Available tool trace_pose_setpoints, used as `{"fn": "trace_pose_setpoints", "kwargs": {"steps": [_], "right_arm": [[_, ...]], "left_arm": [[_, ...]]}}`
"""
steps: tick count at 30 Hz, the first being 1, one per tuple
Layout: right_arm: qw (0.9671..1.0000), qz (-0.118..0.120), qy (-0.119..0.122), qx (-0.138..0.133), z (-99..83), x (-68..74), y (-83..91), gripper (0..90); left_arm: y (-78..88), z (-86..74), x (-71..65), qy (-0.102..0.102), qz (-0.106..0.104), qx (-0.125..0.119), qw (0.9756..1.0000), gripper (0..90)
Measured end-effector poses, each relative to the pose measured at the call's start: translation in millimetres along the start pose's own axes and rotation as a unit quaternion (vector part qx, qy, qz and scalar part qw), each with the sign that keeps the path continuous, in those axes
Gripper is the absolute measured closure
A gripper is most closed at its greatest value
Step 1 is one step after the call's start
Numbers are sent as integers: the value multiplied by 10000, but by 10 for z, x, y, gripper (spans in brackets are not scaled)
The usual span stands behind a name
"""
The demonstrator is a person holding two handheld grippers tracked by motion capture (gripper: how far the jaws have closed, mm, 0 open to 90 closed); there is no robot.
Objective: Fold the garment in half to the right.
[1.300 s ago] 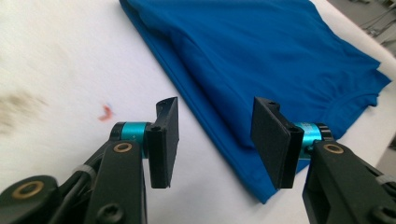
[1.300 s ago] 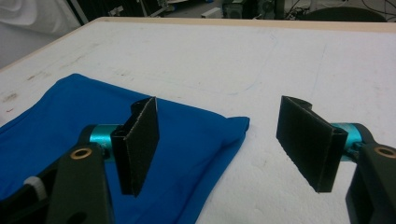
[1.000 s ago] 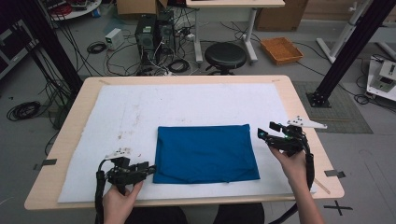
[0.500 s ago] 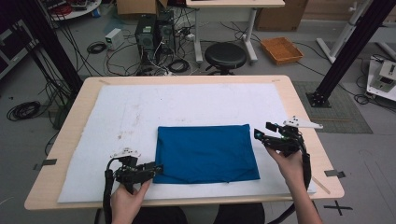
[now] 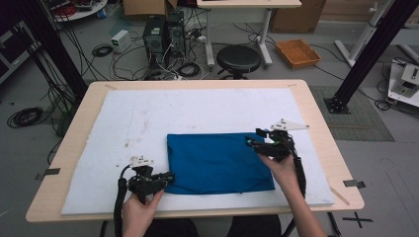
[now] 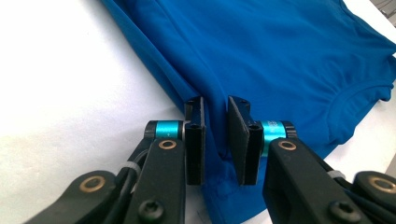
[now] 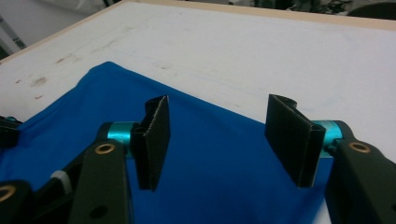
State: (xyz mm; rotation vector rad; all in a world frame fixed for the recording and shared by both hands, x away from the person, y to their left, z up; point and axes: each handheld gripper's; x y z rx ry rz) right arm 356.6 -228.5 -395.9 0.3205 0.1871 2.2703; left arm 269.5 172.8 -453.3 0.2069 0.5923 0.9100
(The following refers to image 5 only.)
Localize grey floor mat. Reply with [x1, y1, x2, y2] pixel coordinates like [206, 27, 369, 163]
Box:
[309, 85, 395, 143]

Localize large closed cardboard box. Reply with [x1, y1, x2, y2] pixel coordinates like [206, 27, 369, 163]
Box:
[269, 0, 328, 35]

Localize white power supply box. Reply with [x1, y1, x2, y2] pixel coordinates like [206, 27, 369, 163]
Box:
[110, 29, 133, 54]

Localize large coiled black cable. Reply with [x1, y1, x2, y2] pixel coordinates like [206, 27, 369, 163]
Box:
[6, 106, 44, 129]

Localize black round stool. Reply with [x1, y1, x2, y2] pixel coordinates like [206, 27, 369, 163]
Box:
[215, 43, 263, 81]

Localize coiled black cable by stool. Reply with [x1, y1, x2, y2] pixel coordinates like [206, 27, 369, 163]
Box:
[177, 61, 203, 79]

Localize black computer tower with fan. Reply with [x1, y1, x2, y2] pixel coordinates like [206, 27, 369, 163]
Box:
[164, 10, 188, 61]

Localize white desk with metal legs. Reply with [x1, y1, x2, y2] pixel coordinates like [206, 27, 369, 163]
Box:
[196, 0, 302, 69]

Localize orange plastic basket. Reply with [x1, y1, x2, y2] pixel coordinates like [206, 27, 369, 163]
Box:
[275, 39, 322, 70]

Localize grey tape strip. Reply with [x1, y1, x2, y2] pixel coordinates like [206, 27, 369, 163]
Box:
[35, 167, 61, 182]
[342, 179, 367, 190]

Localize small coiled black cable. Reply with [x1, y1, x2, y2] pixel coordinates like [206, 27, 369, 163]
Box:
[91, 42, 114, 58]

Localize black computer tower green label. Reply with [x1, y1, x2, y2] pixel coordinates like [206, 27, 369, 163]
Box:
[141, 14, 168, 73]

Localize beige tape strip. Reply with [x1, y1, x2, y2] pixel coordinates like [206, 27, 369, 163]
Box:
[329, 186, 351, 207]

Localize black corrugated left gripper cable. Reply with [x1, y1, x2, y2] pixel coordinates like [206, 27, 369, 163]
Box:
[113, 164, 133, 237]

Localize white device on white board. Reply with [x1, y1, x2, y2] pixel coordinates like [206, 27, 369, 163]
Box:
[386, 58, 419, 109]

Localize grey metal rack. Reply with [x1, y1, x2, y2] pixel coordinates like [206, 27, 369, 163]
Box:
[0, 20, 42, 85]

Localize person's legs in dark pants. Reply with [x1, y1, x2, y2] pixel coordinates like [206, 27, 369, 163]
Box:
[141, 214, 284, 237]

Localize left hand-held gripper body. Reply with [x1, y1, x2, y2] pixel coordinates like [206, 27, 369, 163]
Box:
[126, 155, 166, 205]

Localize black corrugated right gripper cable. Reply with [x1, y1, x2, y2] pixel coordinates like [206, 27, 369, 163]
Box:
[282, 141, 308, 237]

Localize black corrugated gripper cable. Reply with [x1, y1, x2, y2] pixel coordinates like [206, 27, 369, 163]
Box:
[113, 164, 133, 237]
[282, 141, 308, 237]

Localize white foam mat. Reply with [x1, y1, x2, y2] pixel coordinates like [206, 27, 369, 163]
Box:
[60, 87, 336, 216]

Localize blue t-shirt with white print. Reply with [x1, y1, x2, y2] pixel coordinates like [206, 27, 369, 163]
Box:
[165, 131, 277, 196]

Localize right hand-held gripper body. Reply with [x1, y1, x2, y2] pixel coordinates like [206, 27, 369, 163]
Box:
[259, 118, 310, 163]

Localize black tape cross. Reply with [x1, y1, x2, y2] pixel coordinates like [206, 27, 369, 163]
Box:
[342, 211, 375, 229]

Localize round white table with clutter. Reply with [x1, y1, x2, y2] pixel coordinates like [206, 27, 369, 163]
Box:
[42, 0, 109, 23]

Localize person's left hand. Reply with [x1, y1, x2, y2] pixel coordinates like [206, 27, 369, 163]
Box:
[122, 189, 165, 237]

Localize white metal stand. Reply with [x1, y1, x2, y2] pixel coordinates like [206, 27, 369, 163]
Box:
[334, 0, 395, 68]

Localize person's right hand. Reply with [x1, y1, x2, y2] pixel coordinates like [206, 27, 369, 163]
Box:
[258, 153, 299, 196]

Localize black metal frame post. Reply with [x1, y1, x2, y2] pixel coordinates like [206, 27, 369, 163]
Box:
[9, 0, 89, 101]
[323, 0, 419, 115]

